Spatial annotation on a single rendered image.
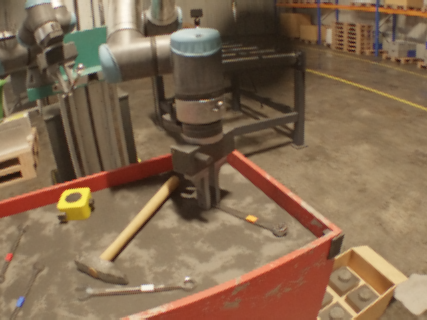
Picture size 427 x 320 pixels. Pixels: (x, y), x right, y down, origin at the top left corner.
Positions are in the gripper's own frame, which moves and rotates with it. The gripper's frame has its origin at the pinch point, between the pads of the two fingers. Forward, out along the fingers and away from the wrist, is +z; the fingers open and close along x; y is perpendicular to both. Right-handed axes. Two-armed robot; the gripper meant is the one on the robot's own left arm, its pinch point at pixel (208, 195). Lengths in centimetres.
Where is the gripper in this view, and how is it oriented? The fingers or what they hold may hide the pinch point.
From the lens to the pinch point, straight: 68.2
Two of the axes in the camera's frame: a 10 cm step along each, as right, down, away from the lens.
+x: 6.5, -3.9, 6.6
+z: 0.7, 8.9, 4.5
